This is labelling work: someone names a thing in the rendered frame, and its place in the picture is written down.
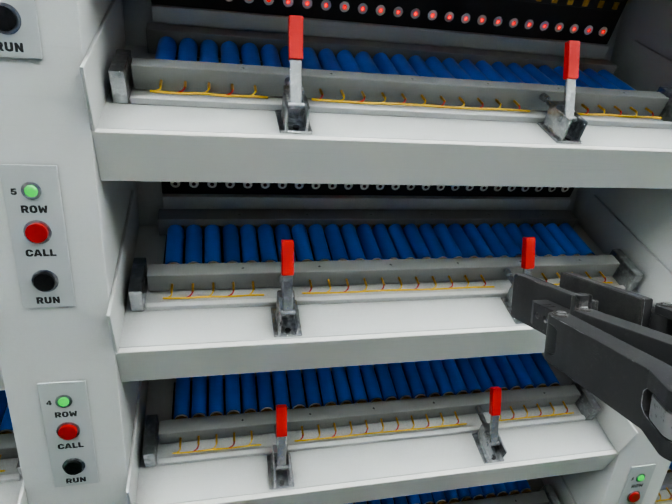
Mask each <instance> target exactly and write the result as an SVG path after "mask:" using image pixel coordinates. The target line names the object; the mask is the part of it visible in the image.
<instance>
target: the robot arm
mask: <svg viewBox="0 0 672 504"><path fill-rule="evenodd" d="M652 304H653V299H652V298H649V297H646V296H643V295H640V294H637V293H634V292H631V291H628V290H625V289H622V288H618V287H615V286H612V285H609V284H606V283H603V282H600V281H597V280H594V279H590V278H587V277H584V276H581V275H578V274H575V273H572V272H564V273H561V275H560V284H559V286H557V285H554V284H551V283H549V282H546V281H543V280H541V279H538V278H535V277H533V276H530V275H527V274H515V275H514V284H513V295H512V306H511V316H512V317H513V318H515V319H517V320H519V321H520V322H522V323H524V324H526V325H528V326H530V327H532V328H533V329H535V330H537V331H539V332H541V333H543V334H544V335H546V340H545V350H544V359H545V360H546V361H548V362H549V363H550V364H552V365H553V366H555V367H556V368H557V369H559V370H560V371H562V372H564V373H565V374H566V375H567V376H568V377H570V378H571V379H573V380H574V381H575V382H577V383H578V384H579V385H581V386H582V387H584V388H585V389H586V390H588V391H589V392H590V393H592V394H593V395H595V396H596V397H597V398H599V399H600V400H601V401H603V402H604V403H606V404H607V405H608V406H610V407H611V408H612V409H614V410H615V411H617V412H618V413H619V414H621V415H622V416H623V417H625V418H626V419H628V420H629V421H630V422H632V423H633V424H634V425H636V426H637V427H639V428H640V429H641V430H642V431H643V433H644V434H645V436H646V437H647V439H648V440H649V441H650V443H651V444H652V446H653V447H654V448H655V450H656V451H657V453H658V454H659V455H660V456H661V457H663V458H665V459H666V460H668V461H671V462H672V303H671V302H660V303H656V304H655V307H654V306H652Z"/></svg>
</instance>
